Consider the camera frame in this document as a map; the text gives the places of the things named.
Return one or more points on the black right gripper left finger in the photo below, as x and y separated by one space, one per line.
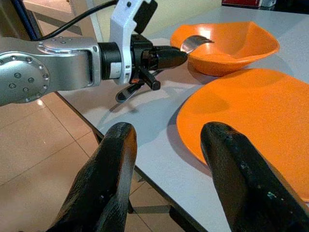
106 183

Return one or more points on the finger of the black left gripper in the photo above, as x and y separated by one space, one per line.
171 60
166 48

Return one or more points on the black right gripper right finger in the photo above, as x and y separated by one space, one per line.
246 193

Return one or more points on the metal spoon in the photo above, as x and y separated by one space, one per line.
193 43

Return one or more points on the dark metal utensil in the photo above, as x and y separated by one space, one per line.
123 95

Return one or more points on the orange plastic bowl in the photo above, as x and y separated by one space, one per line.
241 48

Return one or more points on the orange plastic plate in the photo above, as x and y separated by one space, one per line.
260 120

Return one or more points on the red box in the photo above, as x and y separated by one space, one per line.
241 3

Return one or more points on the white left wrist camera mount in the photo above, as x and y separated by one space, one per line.
120 24

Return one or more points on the black metal table frame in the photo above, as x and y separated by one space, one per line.
178 217

